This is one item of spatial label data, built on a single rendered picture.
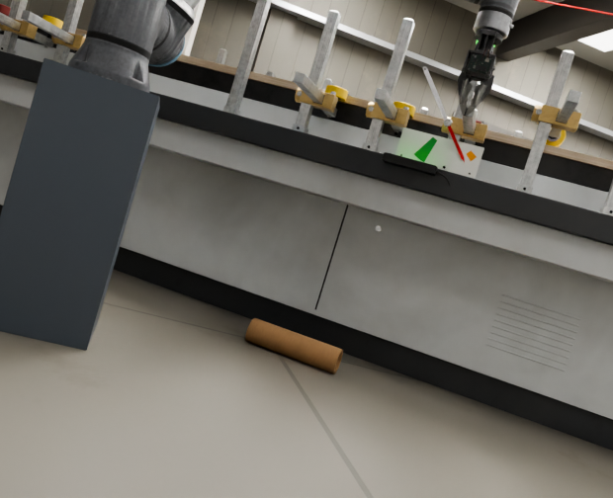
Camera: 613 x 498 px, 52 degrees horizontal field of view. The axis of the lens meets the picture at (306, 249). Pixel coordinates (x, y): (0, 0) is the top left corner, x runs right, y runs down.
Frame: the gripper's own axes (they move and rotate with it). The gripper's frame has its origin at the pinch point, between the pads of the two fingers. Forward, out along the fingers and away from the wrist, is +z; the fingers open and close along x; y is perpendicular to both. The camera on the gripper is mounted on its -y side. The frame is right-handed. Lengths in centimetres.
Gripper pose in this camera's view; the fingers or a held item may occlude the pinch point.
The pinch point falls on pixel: (466, 112)
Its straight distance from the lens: 174.1
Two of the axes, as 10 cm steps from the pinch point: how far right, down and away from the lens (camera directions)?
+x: 9.2, 3.0, -2.6
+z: -2.9, 9.5, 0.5
